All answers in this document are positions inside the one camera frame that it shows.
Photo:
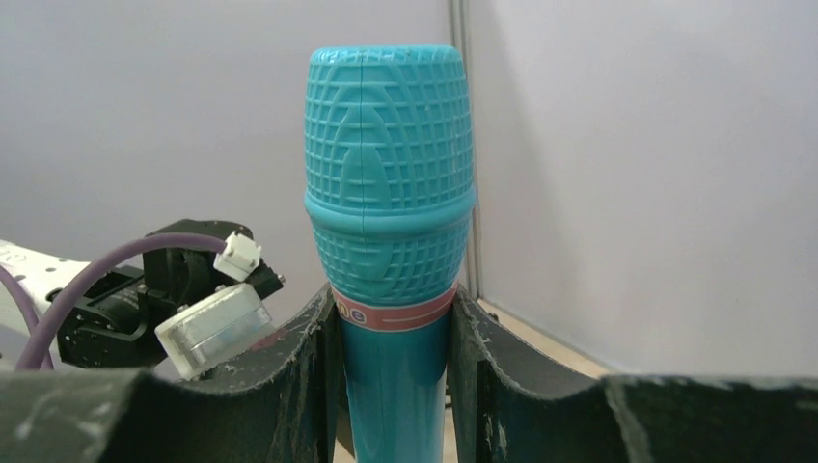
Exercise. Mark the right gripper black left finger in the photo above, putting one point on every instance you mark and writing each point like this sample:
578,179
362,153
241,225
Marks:
272,404

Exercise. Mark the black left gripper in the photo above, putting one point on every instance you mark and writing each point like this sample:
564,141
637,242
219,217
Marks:
112,325

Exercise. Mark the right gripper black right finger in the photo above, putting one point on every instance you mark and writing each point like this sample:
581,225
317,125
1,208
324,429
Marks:
512,403

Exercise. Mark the cyan toy microphone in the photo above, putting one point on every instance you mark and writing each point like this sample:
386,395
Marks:
390,194

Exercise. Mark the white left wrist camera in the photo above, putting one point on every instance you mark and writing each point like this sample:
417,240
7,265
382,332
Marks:
214,330

